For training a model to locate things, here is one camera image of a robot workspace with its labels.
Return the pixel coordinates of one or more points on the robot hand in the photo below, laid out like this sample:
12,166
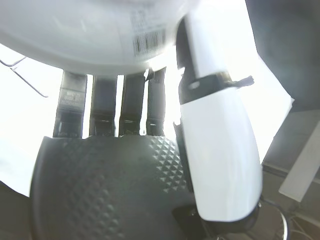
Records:
112,187

